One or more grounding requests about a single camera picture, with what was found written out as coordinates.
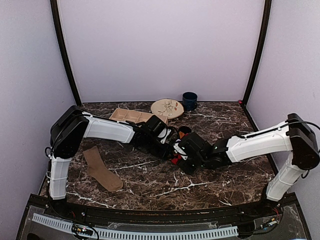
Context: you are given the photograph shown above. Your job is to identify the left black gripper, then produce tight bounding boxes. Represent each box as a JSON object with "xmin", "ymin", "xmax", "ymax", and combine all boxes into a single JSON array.
[{"xmin": 144, "ymin": 135, "xmax": 174, "ymax": 161}]

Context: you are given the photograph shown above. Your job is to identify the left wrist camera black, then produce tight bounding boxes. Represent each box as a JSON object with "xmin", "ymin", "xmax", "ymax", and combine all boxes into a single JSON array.
[{"xmin": 145, "ymin": 115, "xmax": 167, "ymax": 137}]

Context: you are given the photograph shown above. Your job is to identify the cream floral ceramic plate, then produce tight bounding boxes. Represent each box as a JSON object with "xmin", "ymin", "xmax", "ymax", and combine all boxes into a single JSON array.
[{"xmin": 150, "ymin": 98, "xmax": 184, "ymax": 120}]

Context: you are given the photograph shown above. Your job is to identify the dark blue mug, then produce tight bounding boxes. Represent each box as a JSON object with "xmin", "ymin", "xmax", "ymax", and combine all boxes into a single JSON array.
[{"xmin": 182, "ymin": 92, "xmax": 198, "ymax": 112}]

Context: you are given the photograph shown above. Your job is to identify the wooden compartment tray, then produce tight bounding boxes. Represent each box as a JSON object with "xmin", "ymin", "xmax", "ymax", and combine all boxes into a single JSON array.
[{"xmin": 109, "ymin": 108, "xmax": 154, "ymax": 124}]

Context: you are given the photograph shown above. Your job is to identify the left black frame post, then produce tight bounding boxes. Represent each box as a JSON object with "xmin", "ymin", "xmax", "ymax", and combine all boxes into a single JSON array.
[{"xmin": 50, "ymin": 0, "xmax": 82, "ymax": 107}]

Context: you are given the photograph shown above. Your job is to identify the plain brown sock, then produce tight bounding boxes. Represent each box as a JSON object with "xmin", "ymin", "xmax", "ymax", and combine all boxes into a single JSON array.
[{"xmin": 83, "ymin": 146, "xmax": 124, "ymax": 192}]

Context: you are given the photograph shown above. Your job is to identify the black frame post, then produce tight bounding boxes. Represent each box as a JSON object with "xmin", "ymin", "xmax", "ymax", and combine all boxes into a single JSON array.
[
  {"xmin": 50, "ymin": 0, "xmax": 82, "ymax": 107},
  {"xmin": 242, "ymin": 0, "xmax": 272, "ymax": 108}
]

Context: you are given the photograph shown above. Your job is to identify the right black frame post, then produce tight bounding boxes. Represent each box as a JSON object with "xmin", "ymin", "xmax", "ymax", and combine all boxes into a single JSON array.
[{"xmin": 242, "ymin": 0, "xmax": 272, "ymax": 108}]

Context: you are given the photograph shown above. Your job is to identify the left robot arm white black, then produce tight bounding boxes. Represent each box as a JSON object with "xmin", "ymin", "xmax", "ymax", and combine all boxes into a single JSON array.
[{"xmin": 45, "ymin": 105, "xmax": 176, "ymax": 218}]

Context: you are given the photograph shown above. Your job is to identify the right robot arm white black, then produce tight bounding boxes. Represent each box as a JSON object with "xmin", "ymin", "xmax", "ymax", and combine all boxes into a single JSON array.
[{"xmin": 173, "ymin": 113, "xmax": 320, "ymax": 217}]

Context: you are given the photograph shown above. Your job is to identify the white slotted cable duct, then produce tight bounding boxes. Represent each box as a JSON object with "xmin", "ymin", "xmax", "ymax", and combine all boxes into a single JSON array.
[{"xmin": 31, "ymin": 213, "xmax": 239, "ymax": 240}]

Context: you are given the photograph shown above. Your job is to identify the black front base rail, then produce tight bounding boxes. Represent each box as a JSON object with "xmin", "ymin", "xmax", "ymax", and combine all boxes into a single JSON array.
[{"xmin": 45, "ymin": 202, "xmax": 276, "ymax": 225}]

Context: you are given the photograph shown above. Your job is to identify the argyle black red orange sock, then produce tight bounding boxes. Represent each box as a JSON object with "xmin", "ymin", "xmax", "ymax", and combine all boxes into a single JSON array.
[{"xmin": 170, "ymin": 126, "xmax": 192, "ymax": 166}]

